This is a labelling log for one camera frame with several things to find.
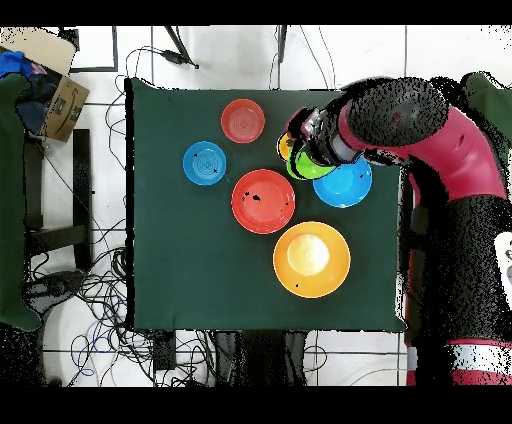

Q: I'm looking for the yellow plastic cup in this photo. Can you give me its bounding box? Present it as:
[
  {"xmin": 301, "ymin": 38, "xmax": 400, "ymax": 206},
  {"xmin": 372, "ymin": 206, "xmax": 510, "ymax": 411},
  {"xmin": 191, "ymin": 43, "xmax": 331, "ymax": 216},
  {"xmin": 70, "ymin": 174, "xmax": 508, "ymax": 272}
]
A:
[{"xmin": 276, "ymin": 131, "xmax": 296, "ymax": 164}]

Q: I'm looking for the green plastic bowl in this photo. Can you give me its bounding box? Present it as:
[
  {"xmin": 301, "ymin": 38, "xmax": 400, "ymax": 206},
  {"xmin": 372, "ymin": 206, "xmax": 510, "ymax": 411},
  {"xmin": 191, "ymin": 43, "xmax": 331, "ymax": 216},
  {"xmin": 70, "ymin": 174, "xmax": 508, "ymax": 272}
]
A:
[{"xmin": 285, "ymin": 142, "xmax": 338, "ymax": 182}]

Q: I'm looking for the small orange-red ringed bowl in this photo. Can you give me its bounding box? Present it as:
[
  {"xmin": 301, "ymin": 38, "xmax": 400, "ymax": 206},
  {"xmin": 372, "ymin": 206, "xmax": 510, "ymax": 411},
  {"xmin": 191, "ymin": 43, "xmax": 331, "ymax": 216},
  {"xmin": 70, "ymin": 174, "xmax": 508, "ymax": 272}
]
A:
[{"xmin": 220, "ymin": 98, "xmax": 266, "ymax": 145}]

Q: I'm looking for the large blue plastic bowl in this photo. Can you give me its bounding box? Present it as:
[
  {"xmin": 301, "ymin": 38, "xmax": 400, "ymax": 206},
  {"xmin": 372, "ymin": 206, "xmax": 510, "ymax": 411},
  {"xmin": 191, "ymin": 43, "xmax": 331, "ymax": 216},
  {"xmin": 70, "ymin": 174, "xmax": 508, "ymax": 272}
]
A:
[{"xmin": 312, "ymin": 156, "xmax": 374, "ymax": 209}]

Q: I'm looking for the wide orange-red shallow bowl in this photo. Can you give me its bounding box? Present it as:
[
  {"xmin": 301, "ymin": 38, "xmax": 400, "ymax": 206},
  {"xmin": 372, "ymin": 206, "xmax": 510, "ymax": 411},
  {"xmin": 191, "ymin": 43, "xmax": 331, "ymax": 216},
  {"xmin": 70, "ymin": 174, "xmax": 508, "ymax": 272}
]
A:
[{"xmin": 230, "ymin": 168, "xmax": 297, "ymax": 235}]

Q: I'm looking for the small blue plastic bowl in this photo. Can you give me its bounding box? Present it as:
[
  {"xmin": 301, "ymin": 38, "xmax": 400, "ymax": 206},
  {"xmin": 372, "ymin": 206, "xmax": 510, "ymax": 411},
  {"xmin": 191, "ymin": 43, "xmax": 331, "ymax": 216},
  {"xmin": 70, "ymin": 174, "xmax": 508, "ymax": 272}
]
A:
[{"xmin": 182, "ymin": 140, "xmax": 228, "ymax": 187}]

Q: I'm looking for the large orange plastic bowl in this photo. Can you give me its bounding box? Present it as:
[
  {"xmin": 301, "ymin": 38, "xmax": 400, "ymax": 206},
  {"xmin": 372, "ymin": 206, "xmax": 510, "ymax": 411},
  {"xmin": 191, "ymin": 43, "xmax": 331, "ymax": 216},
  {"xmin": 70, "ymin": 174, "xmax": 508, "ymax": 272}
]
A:
[{"xmin": 272, "ymin": 221, "xmax": 352, "ymax": 299}]

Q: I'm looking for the black tripod leg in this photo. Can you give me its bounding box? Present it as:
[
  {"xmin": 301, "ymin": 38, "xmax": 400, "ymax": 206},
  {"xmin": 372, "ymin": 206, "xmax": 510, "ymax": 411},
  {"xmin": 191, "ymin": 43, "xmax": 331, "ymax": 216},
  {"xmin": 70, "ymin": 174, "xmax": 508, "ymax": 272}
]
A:
[
  {"xmin": 276, "ymin": 25, "xmax": 289, "ymax": 64},
  {"xmin": 163, "ymin": 25, "xmax": 200, "ymax": 70}
]

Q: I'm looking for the dark green table cloth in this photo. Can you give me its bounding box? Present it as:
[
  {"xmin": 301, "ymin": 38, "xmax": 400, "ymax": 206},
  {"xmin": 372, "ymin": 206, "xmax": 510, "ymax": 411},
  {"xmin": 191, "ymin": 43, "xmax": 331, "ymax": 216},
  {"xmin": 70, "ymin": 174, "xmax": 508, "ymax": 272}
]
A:
[{"xmin": 125, "ymin": 77, "xmax": 413, "ymax": 333}]

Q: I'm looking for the green cloth covered table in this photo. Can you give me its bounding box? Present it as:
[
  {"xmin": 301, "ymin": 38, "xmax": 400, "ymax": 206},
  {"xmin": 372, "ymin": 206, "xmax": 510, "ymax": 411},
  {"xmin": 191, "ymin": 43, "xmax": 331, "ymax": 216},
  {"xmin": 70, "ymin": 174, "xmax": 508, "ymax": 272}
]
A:
[
  {"xmin": 459, "ymin": 71, "xmax": 512, "ymax": 161},
  {"xmin": 0, "ymin": 73, "xmax": 43, "ymax": 331}
]

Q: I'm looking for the brown cardboard box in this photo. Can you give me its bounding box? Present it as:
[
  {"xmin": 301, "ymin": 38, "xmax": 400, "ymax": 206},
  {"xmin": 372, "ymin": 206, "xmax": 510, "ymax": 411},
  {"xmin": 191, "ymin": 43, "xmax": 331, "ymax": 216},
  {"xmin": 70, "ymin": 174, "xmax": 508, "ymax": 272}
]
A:
[{"xmin": 0, "ymin": 26, "xmax": 91, "ymax": 143}]

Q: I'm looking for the small black power box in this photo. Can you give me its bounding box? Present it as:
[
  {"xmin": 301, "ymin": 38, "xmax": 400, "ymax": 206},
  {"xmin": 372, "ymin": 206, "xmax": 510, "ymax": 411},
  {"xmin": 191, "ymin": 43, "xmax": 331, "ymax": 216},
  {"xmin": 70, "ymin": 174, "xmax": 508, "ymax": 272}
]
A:
[{"xmin": 153, "ymin": 331, "xmax": 177, "ymax": 371}]

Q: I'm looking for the blue cloth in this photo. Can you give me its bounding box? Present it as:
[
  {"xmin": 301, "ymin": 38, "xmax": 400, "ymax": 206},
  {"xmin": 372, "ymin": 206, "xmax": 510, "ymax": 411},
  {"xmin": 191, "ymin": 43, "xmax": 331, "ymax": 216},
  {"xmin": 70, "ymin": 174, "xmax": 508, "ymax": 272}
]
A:
[{"xmin": 0, "ymin": 50, "xmax": 33, "ymax": 78}]

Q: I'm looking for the black rounded floor base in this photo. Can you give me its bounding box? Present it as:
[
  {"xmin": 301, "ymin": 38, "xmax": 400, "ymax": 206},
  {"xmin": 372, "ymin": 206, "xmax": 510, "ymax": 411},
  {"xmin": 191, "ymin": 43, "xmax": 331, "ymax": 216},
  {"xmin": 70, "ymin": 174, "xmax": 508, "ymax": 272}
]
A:
[{"xmin": 23, "ymin": 269, "xmax": 85, "ymax": 307}]

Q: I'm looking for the black metal frame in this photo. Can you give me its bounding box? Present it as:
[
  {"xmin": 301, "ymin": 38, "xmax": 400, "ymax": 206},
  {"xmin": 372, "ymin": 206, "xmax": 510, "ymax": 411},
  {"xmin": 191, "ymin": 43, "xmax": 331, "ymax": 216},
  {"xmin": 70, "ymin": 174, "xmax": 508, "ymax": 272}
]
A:
[{"xmin": 59, "ymin": 25, "xmax": 119, "ymax": 74}]

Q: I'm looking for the black chair frame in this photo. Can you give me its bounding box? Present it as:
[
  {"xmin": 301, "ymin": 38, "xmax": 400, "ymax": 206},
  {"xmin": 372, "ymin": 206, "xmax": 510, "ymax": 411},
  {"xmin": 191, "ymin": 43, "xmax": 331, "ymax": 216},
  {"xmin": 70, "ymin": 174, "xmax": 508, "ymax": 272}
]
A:
[{"xmin": 23, "ymin": 128, "xmax": 93, "ymax": 273}]

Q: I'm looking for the tangle of black cables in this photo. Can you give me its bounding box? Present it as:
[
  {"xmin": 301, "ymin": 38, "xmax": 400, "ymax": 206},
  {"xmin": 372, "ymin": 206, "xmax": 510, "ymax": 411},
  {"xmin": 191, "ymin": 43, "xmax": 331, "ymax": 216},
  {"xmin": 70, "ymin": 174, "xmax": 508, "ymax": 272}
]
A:
[{"xmin": 23, "ymin": 215, "xmax": 217, "ymax": 387}]

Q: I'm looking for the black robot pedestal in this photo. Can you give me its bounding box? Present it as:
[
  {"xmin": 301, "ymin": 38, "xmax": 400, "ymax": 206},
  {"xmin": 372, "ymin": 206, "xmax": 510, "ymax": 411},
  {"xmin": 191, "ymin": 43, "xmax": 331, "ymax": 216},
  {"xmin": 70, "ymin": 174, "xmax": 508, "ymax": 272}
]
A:
[{"xmin": 215, "ymin": 330, "xmax": 309, "ymax": 387}]

